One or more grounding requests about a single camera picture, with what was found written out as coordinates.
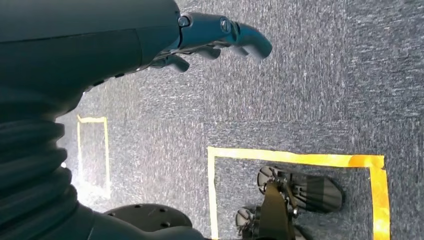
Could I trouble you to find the yellow floor tape square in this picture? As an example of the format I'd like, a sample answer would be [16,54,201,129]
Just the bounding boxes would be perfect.
[76,114,112,200]
[206,146,392,240]

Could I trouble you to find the black round joint cover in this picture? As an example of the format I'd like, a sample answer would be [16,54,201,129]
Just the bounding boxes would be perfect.
[103,203,194,233]

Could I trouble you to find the black robot lower leg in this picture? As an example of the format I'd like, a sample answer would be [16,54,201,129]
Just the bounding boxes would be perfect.
[258,181,297,240]

